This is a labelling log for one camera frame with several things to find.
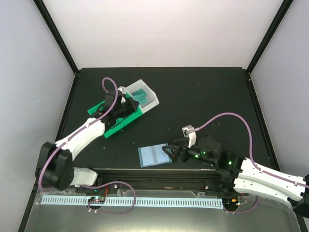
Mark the left controller board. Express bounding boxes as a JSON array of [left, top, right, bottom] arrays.
[[88, 196, 106, 204]]

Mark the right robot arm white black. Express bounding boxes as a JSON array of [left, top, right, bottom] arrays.
[[162, 136, 309, 218]]

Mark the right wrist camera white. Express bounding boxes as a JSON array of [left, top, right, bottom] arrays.
[[182, 125, 197, 148]]

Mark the green bin middle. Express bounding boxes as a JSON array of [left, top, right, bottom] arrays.
[[121, 97, 142, 127]]

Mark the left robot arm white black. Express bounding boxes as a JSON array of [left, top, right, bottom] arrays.
[[37, 90, 140, 193]]

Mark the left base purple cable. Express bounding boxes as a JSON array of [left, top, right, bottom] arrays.
[[79, 181, 136, 214]]

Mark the frame post black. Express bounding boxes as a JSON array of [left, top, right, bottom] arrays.
[[246, 0, 294, 74], [33, 0, 79, 75]]

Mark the teal card in white bin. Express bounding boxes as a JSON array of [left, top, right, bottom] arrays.
[[132, 88, 147, 97]]

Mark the teal VIP card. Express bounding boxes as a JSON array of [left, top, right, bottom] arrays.
[[136, 95, 148, 104]]

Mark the green bin left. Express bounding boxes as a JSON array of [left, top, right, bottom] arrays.
[[87, 101, 124, 138]]

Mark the right frame post black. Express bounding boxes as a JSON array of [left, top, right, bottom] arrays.
[[246, 0, 294, 74]]

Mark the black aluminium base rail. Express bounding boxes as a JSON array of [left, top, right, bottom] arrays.
[[72, 169, 242, 194]]

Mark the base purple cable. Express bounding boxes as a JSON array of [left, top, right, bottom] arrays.
[[79, 181, 136, 214], [223, 195, 261, 215]]

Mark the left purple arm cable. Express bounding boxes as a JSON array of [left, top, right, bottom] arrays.
[[38, 77, 120, 192]]

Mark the green bin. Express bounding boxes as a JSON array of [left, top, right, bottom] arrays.
[[87, 101, 124, 138], [121, 97, 142, 127]]

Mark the right controller board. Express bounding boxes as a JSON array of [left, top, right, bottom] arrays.
[[222, 198, 243, 206]]

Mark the left frame post black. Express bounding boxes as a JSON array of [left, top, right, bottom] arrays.
[[33, 0, 79, 75]]

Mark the white slotted cable duct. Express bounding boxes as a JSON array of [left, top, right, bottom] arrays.
[[41, 195, 223, 209]]

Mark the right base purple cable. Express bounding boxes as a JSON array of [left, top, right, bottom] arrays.
[[223, 195, 261, 215]]

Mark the white translucent bin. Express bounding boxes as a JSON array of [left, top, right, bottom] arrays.
[[126, 79, 159, 114]]

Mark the controller board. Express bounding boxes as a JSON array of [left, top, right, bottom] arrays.
[[222, 198, 243, 206], [88, 196, 106, 204]]

